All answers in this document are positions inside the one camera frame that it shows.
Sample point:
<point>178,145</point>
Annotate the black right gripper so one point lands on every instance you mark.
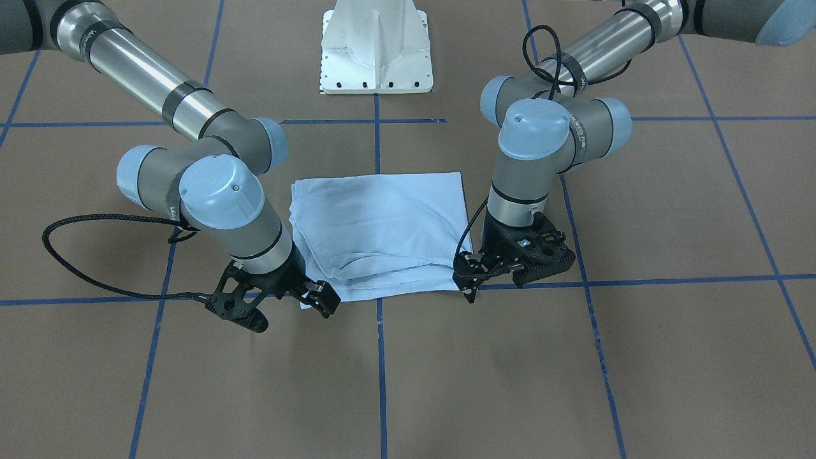
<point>284,277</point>

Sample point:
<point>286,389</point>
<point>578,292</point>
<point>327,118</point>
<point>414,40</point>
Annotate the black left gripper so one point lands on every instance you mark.
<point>494,245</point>

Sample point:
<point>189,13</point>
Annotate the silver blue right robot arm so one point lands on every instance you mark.
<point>208,185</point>

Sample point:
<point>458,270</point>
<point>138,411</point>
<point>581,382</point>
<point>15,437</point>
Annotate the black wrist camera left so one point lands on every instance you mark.
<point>468,270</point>

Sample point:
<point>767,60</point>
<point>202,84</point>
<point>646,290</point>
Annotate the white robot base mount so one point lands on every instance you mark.
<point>375,47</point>

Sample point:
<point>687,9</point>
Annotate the light blue t-shirt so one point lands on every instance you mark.
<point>375,236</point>

